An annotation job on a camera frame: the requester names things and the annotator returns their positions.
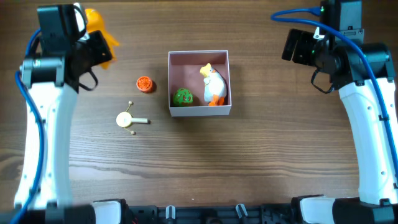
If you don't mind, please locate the orange dinosaur figure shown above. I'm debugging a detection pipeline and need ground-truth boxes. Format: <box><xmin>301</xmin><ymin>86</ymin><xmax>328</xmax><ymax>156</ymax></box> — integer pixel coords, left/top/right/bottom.
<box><xmin>85</xmin><ymin>8</ymin><xmax>119</xmax><ymax>70</ymax></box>

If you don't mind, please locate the orange round wheel toy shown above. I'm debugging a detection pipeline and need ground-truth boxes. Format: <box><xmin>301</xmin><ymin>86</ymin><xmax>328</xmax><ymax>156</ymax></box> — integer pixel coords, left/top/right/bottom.
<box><xmin>136</xmin><ymin>76</ymin><xmax>154</xmax><ymax>93</ymax></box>

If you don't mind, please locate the white plush duck yellow hat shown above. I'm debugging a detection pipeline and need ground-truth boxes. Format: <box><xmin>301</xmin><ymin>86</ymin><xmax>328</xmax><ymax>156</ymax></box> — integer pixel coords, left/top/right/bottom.
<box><xmin>200</xmin><ymin>63</ymin><xmax>227</xmax><ymax>106</ymax></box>

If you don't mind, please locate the green patterned ball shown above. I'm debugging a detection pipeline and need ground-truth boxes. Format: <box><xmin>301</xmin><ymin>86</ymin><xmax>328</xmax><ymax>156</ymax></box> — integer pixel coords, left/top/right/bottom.
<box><xmin>173</xmin><ymin>88</ymin><xmax>193</xmax><ymax>106</ymax></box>

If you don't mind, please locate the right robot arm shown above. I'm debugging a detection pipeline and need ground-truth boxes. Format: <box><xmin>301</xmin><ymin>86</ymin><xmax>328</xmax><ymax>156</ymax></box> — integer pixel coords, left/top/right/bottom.
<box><xmin>282</xmin><ymin>29</ymin><xmax>397</xmax><ymax>223</ymax></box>

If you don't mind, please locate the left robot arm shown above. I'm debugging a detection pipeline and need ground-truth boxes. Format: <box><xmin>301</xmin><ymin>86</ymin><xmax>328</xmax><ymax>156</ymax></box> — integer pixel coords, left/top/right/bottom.
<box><xmin>10</xmin><ymin>30</ymin><xmax>131</xmax><ymax>223</ymax></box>

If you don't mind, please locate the white box pink interior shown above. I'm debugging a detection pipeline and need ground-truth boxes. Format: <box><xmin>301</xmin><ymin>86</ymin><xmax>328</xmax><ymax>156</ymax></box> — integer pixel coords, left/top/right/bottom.
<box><xmin>168</xmin><ymin>50</ymin><xmax>232</xmax><ymax>117</ymax></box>

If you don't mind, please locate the right blue cable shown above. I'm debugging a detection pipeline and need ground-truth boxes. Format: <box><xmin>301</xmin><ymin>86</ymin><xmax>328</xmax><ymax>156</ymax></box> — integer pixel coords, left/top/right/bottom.
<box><xmin>270</xmin><ymin>6</ymin><xmax>398</xmax><ymax>187</ymax></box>

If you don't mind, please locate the blue cable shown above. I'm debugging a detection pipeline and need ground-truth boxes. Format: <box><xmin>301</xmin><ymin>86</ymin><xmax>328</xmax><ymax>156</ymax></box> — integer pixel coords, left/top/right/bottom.
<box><xmin>270</xmin><ymin>6</ymin><xmax>398</xmax><ymax>187</ymax></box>
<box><xmin>9</xmin><ymin>27</ymin><xmax>46</xmax><ymax>224</ymax></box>

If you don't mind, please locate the left blue cable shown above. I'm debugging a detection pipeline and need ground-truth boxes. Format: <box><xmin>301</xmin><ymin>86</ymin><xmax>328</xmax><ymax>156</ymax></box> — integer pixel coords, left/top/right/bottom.
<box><xmin>9</xmin><ymin>27</ymin><xmax>46</xmax><ymax>224</ymax></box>

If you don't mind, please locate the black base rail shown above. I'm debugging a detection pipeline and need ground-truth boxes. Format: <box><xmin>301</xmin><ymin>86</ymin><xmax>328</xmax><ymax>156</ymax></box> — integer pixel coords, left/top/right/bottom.
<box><xmin>129</xmin><ymin>203</ymin><xmax>295</xmax><ymax>224</ymax></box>

